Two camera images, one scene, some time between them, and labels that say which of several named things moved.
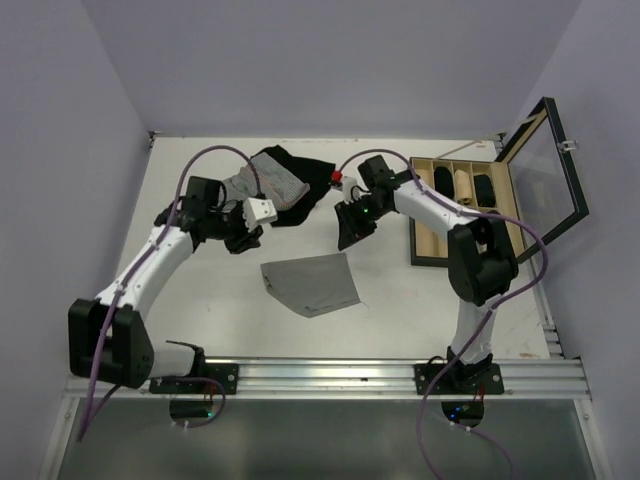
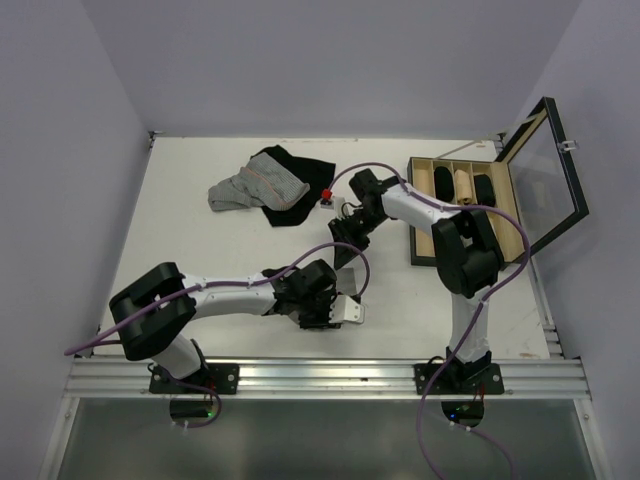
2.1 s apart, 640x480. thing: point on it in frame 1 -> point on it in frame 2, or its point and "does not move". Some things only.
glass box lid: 544,189 does not move
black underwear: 316,174 does not move
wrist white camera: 258,211 -> 345,308
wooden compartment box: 477,185 does not move
